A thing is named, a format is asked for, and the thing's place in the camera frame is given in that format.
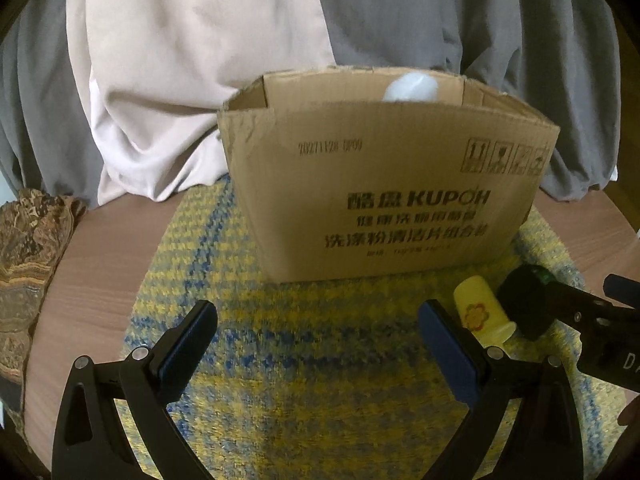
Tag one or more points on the white plush toy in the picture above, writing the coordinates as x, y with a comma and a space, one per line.
412, 87

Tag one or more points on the black and green ball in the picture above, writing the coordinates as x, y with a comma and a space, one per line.
523, 297

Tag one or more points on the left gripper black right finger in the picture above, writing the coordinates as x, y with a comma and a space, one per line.
545, 441

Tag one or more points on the yellow blue woven mat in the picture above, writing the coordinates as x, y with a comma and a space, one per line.
317, 380

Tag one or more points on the white pinkish bed sheet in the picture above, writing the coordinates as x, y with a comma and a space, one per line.
152, 76

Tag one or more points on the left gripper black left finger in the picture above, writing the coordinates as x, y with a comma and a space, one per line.
89, 439

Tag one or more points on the pale yellow toy bottle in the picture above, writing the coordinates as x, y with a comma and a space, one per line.
481, 313

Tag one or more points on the grey bed sheet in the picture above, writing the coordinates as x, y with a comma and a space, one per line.
561, 56

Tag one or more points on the brown cardboard box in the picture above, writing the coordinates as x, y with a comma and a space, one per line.
334, 181

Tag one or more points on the patterned brown cushion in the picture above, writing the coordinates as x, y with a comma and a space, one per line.
36, 229

